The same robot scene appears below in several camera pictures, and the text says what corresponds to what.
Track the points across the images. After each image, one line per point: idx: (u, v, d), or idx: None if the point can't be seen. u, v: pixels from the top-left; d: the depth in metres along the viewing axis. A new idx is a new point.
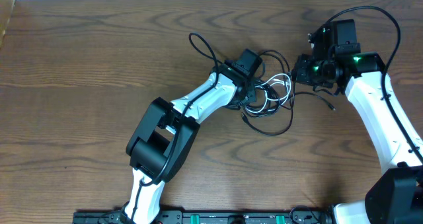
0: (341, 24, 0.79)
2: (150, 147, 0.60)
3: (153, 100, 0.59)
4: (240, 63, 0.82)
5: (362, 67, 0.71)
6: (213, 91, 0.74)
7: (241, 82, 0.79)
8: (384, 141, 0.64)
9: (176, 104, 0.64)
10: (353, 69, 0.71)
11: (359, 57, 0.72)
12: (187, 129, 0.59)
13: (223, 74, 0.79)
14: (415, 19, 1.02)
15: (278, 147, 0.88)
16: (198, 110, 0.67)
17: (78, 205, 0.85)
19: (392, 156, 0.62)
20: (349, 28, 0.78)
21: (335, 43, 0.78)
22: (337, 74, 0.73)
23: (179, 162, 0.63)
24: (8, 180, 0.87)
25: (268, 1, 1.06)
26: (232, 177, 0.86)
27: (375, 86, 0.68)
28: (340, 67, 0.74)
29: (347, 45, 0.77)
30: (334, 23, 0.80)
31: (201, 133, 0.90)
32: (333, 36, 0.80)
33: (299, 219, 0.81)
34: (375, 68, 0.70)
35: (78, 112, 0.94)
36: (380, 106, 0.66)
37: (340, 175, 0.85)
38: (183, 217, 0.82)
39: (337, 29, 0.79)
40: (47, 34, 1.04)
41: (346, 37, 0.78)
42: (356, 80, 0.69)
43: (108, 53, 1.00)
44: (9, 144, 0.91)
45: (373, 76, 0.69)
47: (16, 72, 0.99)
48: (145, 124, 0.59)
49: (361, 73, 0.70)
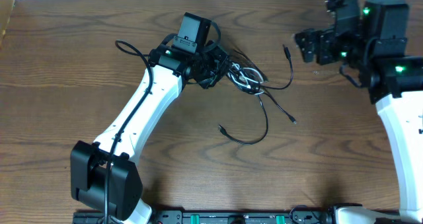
0: (389, 12, 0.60)
2: (92, 188, 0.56)
3: (73, 149, 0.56)
4: (184, 34, 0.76)
5: (405, 80, 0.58)
6: (148, 102, 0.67)
7: (185, 64, 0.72)
8: (412, 184, 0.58)
9: (102, 142, 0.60)
10: (392, 80, 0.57)
11: (402, 67, 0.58)
12: (120, 172, 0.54)
13: (160, 65, 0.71)
14: (415, 19, 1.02)
15: (278, 147, 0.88)
16: (131, 137, 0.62)
17: (78, 205, 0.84)
19: (418, 207, 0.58)
20: (399, 16, 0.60)
21: (377, 36, 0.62)
22: (372, 81, 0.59)
23: (132, 193, 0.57)
24: (7, 179, 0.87)
25: (267, 1, 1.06)
26: (232, 177, 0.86)
27: (416, 113, 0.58)
28: (377, 73, 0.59)
29: (392, 41, 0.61)
30: (382, 6, 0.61)
31: (201, 133, 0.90)
32: (377, 24, 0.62)
33: (298, 219, 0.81)
34: (420, 81, 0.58)
35: (78, 112, 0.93)
36: (416, 139, 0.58)
37: (339, 175, 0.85)
38: (183, 217, 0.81)
39: (384, 16, 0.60)
40: (47, 34, 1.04)
41: (393, 28, 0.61)
42: (395, 104, 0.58)
43: (108, 53, 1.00)
44: (9, 144, 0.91)
45: (416, 98, 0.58)
47: (16, 72, 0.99)
48: (75, 174, 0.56)
49: (401, 89, 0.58)
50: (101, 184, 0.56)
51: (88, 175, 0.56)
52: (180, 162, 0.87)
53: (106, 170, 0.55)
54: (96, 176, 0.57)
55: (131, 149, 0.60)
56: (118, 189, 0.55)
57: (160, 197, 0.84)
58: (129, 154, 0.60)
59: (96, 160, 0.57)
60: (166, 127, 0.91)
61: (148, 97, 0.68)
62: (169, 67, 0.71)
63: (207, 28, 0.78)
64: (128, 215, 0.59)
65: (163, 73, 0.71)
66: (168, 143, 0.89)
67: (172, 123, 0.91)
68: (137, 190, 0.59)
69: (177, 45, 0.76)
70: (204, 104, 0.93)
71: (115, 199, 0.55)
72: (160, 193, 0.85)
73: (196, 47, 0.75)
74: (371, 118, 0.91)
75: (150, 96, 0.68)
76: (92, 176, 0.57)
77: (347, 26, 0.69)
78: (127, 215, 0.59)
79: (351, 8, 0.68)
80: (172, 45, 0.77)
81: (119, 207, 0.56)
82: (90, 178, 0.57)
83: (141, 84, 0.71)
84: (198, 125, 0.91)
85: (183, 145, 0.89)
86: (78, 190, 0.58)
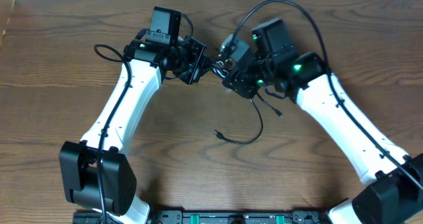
0: (269, 31, 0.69)
2: (86, 187, 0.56)
3: (61, 149, 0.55)
4: (156, 28, 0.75)
5: (306, 73, 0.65)
6: (130, 94, 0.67)
7: (160, 55, 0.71)
8: (353, 152, 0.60)
9: (88, 139, 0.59)
10: (296, 78, 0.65)
11: (300, 65, 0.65)
12: (112, 167, 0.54)
13: (136, 59, 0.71)
14: (414, 19, 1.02)
15: (278, 147, 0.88)
16: (117, 131, 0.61)
17: (77, 205, 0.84)
19: (367, 168, 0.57)
20: (279, 32, 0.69)
21: (270, 51, 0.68)
22: (283, 86, 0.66)
23: (126, 186, 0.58)
24: (7, 179, 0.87)
25: (267, 1, 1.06)
26: (232, 177, 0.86)
27: (325, 93, 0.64)
28: (284, 78, 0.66)
29: (283, 50, 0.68)
30: (262, 31, 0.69)
31: (201, 133, 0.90)
32: (266, 45, 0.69)
33: (299, 219, 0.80)
34: (318, 69, 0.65)
35: (78, 112, 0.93)
36: (337, 114, 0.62)
37: (339, 174, 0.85)
38: (183, 217, 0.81)
39: (268, 36, 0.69)
40: (47, 34, 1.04)
41: (279, 41, 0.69)
42: (304, 92, 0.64)
43: (108, 53, 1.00)
44: (10, 144, 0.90)
45: (320, 82, 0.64)
47: (16, 72, 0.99)
48: (67, 176, 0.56)
49: (307, 81, 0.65)
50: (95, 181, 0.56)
51: (79, 174, 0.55)
52: (180, 162, 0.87)
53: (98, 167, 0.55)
54: (90, 174, 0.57)
55: (119, 142, 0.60)
56: (113, 184, 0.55)
57: (160, 197, 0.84)
58: (118, 147, 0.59)
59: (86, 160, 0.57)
60: (166, 128, 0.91)
61: (129, 90, 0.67)
62: (146, 59, 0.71)
63: (178, 20, 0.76)
64: (125, 210, 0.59)
65: (141, 67, 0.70)
66: (168, 143, 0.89)
67: (172, 123, 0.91)
68: (129, 183, 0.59)
69: (151, 39, 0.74)
70: (203, 104, 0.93)
71: (110, 194, 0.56)
72: (160, 193, 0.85)
73: (170, 38, 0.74)
74: (372, 118, 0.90)
75: (131, 89, 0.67)
76: (84, 176, 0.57)
77: (250, 58, 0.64)
78: (125, 209, 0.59)
79: (242, 44, 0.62)
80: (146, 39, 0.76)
81: (115, 201, 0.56)
82: (82, 177, 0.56)
83: (120, 79, 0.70)
84: (197, 125, 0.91)
85: (183, 145, 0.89)
86: (72, 191, 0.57)
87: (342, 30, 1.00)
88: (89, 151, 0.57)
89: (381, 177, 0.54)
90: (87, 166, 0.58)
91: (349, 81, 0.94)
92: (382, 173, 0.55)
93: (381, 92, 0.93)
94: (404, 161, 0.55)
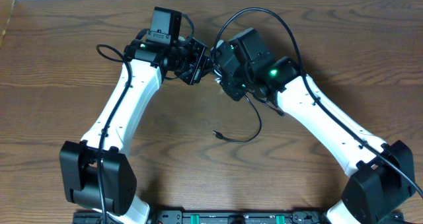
0: (244, 41, 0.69)
2: (86, 187, 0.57)
3: (61, 150, 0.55)
4: (156, 28, 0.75)
5: (282, 78, 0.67)
6: (130, 94, 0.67)
7: (160, 55, 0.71)
8: (334, 147, 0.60)
9: (89, 139, 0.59)
10: (274, 82, 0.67)
11: (275, 70, 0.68)
12: (112, 166, 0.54)
13: (137, 59, 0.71)
14: (414, 19, 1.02)
15: (278, 147, 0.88)
16: (116, 131, 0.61)
17: (77, 205, 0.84)
19: (348, 160, 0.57)
20: (253, 40, 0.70)
21: (248, 59, 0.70)
22: (263, 92, 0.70)
23: (127, 186, 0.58)
24: (7, 179, 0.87)
25: (267, 1, 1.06)
26: (232, 177, 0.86)
27: (301, 93, 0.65)
28: (263, 84, 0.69)
29: (260, 57, 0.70)
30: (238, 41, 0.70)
31: (201, 133, 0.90)
32: (243, 54, 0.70)
33: (299, 219, 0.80)
34: (293, 73, 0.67)
35: (78, 112, 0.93)
36: (314, 112, 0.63)
37: (339, 175, 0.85)
38: (183, 217, 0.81)
39: (243, 46, 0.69)
40: (47, 34, 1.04)
41: (255, 49, 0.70)
42: (281, 95, 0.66)
43: (108, 52, 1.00)
44: (10, 144, 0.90)
45: (295, 84, 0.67)
47: (16, 72, 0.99)
48: (67, 176, 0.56)
49: (284, 84, 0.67)
50: (96, 181, 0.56)
51: (80, 174, 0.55)
52: (180, 162, 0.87)
53: (98, 167, 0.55)
54: (90, 175, 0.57)
55: (119, 142, 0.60)
56: (112, 183, 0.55)
57: (160, 197, 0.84)
58: (118, 147, 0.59)
59: (86, 160, 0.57)
60: (166, 128, 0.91)
61: (129, 90, 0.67)
62: (147, 59, 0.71)
63: (178, 20, 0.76)
64: (125, 211, 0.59)
65: (141, 67, 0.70)
66: (168, 143, 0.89)
67: (172, 123, 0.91)
68: (130, 182, 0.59)
69: (151, 39, 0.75)
70: (203, 104, 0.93)
71: (110, 193, 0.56)
72: (160, 193, 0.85)
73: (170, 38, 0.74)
74: (372, 119, 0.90)
75: (131, 89, 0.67)
76: (84, 176, 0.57)
77: (232, 63, 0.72)
78: (125, 209, 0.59)
79: (226, 51, 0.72)
80: (147, 39, 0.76)
81: (115, 201, 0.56)
82: (83, 177, 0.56)
83: (120, 79, 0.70)
84: (198, 126, 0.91)
85: (183, 145, 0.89)
86: (72, 191, 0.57)
87: (342, 30, 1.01)
88: (89, 151, 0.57)
89: (361, 167, 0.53)
90: (87, 166, 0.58)
91: (349, 81, 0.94)
92: (363, 162, 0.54)
93: (381, 92, 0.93)
94: (382, 149, 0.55)
